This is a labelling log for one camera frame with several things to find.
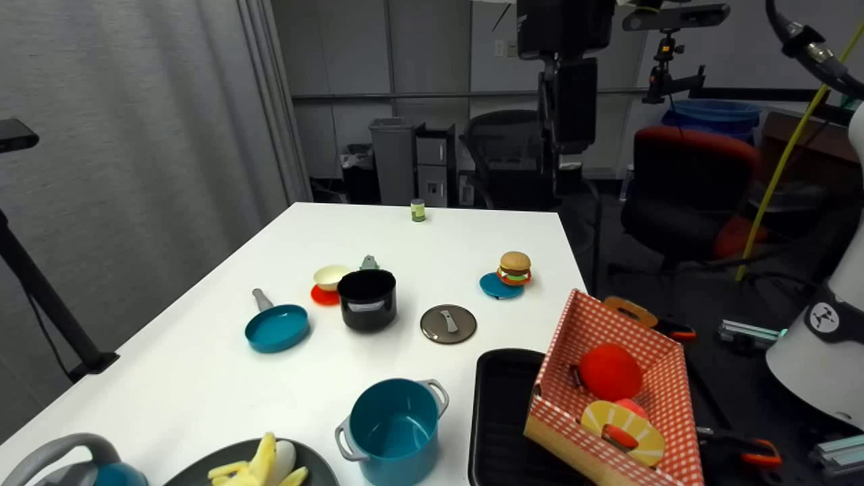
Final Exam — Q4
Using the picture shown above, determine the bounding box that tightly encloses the grey round pot lid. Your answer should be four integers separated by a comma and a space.
418, 304, 477, 345

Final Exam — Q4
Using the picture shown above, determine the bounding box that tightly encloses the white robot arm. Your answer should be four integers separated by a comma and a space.
763, 171, 864, 429

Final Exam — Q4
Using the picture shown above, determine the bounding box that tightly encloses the small black pot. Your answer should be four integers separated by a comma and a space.
337, 257, 396, 331

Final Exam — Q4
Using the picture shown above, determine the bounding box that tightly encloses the small blue plate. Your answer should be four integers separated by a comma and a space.
477, 273, 523, 300

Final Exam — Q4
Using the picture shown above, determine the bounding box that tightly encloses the toy hamburger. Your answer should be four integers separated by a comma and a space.
498, 250, 531, 287

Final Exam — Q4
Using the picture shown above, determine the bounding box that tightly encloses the blue frying pan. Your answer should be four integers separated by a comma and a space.
242, 288, 311, 353

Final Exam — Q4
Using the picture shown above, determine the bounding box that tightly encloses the red toy tomato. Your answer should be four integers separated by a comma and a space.
579, 342, 643, 400

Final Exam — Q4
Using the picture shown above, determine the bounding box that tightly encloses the black baking tray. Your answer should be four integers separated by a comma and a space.
468, 348, 583, 486

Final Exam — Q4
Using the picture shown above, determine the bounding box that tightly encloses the dark plate of toy food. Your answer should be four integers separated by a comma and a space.
168, 435, 337, 486

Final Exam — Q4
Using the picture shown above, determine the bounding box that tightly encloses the red black office chair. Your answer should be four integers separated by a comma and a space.
620, 124, 759, 263

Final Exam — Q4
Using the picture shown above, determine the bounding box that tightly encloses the toy orange slice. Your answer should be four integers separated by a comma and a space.
580, 400, 668, 466

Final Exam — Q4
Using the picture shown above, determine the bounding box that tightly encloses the blue grey kettle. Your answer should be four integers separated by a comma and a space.
3, 431, 152, 486

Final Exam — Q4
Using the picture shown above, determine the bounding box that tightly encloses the blue pot with handles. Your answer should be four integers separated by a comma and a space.
336, 377, 450, 486

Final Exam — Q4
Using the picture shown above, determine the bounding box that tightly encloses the black camera tripod stand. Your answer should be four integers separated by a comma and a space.
0, 115, 118, 381

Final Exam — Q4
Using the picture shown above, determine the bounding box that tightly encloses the yellow cable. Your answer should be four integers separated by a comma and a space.
735, 17, 864, 284

